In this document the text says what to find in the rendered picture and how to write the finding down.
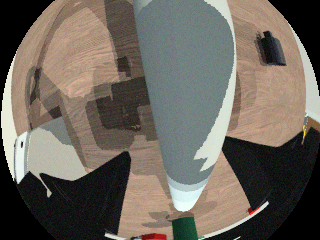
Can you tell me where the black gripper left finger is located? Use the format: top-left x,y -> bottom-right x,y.
39,151 -> 131,236

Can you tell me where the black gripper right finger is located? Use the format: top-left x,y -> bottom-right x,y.
221,131 -> 304,212

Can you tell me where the dark grey stepped cylinder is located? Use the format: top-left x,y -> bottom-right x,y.
261,31 -> 287,67

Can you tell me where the green cylinder with cap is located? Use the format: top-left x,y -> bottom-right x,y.
172,216 -> 199,240

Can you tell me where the white long pipe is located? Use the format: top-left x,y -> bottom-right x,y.
132,0 -> 237,212

